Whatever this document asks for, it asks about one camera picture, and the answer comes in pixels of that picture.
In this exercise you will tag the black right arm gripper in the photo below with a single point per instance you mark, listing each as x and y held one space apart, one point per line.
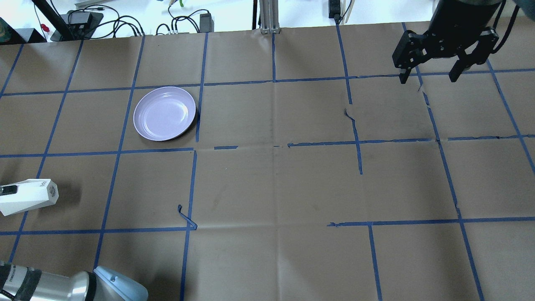
459 25

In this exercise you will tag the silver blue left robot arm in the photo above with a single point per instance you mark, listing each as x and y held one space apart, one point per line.
21 283

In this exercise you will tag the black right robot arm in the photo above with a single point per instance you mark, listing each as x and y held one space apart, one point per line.
462 28

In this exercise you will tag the lavender round plate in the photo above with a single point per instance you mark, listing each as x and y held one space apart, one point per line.
164 114

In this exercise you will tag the black power brick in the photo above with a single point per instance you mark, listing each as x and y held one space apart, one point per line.
334 9

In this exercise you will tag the brown paper table cover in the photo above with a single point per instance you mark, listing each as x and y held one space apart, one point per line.
309 173

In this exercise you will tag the black power adapter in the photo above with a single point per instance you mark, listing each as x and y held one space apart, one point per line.
206 23

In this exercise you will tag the black tripod leg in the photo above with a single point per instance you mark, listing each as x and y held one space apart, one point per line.
63 31

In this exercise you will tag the aluminium frame post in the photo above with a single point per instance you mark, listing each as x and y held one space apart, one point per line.
269 16

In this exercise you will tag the black device with cables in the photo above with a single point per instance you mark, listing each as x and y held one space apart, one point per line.
82 24

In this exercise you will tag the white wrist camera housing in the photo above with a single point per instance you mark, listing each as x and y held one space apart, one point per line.
27 195

